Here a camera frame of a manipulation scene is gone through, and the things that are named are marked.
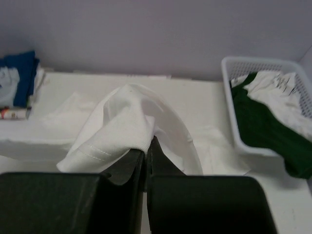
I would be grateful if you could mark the white printed t-shirt in basket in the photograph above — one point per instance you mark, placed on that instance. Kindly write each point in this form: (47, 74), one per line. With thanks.
(279, 92)

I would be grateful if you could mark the white Coca-Cola print t-shirt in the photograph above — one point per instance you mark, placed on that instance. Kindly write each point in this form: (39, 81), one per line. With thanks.
(86, 137)

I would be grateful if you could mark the dark green t-shirt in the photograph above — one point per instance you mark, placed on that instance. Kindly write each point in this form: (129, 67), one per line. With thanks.
(268, 132)

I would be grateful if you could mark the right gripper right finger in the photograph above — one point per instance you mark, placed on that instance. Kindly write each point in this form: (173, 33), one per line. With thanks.
(196, 204)

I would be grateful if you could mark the white plastic mesh basket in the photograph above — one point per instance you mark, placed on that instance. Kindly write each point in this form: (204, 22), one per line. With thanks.
(240, 106)

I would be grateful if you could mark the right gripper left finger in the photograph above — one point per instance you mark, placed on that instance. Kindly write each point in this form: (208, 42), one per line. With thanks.
(63, 203)

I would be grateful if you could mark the colourful cartoon print folded shirt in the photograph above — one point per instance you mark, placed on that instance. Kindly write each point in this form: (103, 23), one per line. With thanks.
(15, 113)

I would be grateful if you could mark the blue cartoon print t-shirt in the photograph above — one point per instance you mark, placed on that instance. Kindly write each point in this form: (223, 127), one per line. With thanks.
(26, 64)

